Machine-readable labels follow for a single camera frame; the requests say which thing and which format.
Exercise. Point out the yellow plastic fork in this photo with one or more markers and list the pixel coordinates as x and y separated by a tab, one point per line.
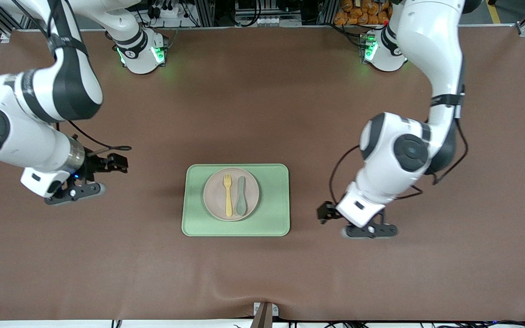
229	198

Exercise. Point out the round beige plate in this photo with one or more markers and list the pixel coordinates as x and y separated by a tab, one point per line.
214	196

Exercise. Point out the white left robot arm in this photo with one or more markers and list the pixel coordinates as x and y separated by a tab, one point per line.
431	54

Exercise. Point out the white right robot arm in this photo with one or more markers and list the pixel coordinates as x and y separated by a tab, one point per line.
12	132

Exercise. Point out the light green rectangular tray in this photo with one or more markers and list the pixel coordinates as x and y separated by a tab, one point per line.
271	218

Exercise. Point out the teal green plastic spoon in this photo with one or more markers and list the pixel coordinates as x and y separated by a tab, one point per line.
241	200

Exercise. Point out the brown table cover mat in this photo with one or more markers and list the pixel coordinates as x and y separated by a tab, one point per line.
244	114

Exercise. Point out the white power strip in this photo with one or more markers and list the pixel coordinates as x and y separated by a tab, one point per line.
171	11

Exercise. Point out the white connector strip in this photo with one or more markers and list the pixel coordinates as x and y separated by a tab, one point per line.
262	21

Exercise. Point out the orange bread pile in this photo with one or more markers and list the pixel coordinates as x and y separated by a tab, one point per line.
362	11

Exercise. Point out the grey metal bracket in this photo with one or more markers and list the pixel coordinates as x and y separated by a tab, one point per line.
275	310

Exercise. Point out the brown camera pole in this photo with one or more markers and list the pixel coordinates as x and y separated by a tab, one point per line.
262	319

